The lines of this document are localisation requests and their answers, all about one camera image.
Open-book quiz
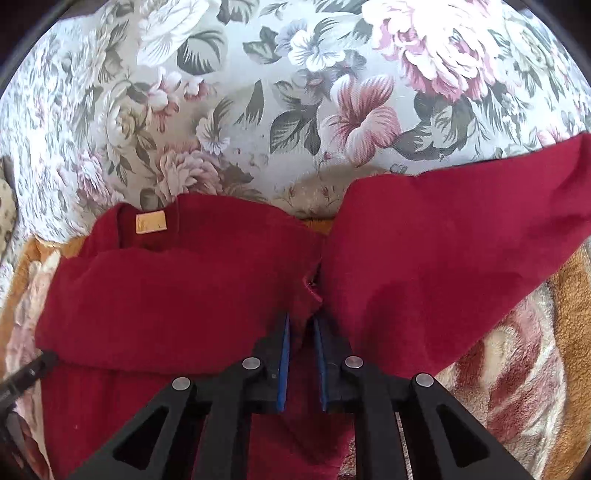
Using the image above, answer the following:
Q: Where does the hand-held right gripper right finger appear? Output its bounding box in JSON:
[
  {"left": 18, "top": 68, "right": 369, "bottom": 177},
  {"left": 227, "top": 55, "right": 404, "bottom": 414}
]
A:
[{"left": 313, "top": 316, "right": 533, "bottom": 480}]

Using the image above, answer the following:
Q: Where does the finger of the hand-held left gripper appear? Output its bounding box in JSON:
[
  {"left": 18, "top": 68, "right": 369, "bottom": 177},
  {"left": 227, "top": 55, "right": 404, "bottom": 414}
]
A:
[{"left": 0, "top": 350, "right": 59, "bottom": 408}]

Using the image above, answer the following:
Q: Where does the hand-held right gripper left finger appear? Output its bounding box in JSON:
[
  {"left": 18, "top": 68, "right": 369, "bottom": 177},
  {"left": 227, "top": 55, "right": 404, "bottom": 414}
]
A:
[{"left": 67, "top": 313, "right": 291, "bottom": 480}]

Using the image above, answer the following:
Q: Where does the red sweater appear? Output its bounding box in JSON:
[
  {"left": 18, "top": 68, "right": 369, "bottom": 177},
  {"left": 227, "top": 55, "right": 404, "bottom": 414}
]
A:
[{"left": 34, "top": 136, "right": 591, "bottom": 480}]

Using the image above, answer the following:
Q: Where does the pale patterned cloth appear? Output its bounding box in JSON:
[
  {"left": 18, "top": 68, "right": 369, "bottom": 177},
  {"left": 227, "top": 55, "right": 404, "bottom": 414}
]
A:
[{"left": 0, "top": 156, "right": 19, "bottom": 264}]

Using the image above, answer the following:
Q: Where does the orange plush blanket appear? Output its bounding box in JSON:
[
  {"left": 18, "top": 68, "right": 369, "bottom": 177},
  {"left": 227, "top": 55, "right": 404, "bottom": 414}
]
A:
[{"left": 0, "top": 217, "right": 591, "bottom": 480}]

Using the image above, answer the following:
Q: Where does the floral bed sheet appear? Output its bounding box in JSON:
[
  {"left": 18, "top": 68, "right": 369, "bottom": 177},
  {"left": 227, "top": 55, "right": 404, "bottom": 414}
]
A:
[{"left": 0, "top": 0, "right": 591, "bottom": 296}]

